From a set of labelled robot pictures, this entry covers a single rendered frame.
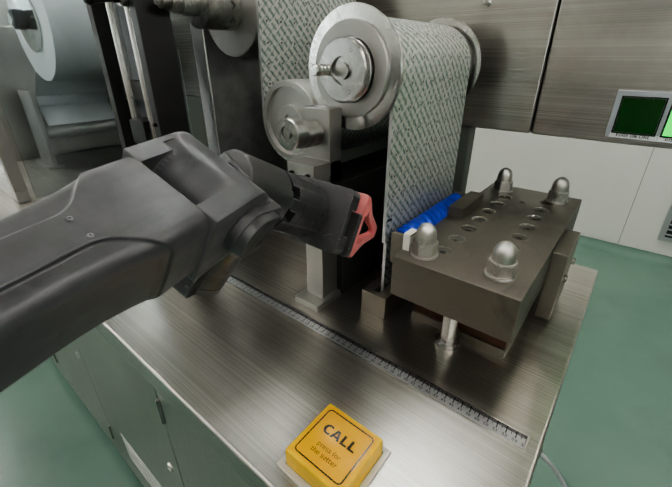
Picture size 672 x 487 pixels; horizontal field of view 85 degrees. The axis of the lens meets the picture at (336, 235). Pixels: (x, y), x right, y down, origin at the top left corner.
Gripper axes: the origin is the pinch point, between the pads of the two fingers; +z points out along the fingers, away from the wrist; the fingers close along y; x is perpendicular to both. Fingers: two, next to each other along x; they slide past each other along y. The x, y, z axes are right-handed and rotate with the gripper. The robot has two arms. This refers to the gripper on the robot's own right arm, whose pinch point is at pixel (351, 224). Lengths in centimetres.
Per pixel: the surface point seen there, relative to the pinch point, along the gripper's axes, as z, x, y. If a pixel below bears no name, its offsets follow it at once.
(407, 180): 10.5, 8.7, 0.1
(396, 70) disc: -1.9, 18.8, 0.5
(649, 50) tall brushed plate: 26, 37, 22
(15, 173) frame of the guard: -7, -15, -102
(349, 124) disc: 1.4, 12.8, -6.3
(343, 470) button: -7.1, -21.7, 12.2
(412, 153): 9.3, 12.4, 0.0
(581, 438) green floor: 134, -48, 39
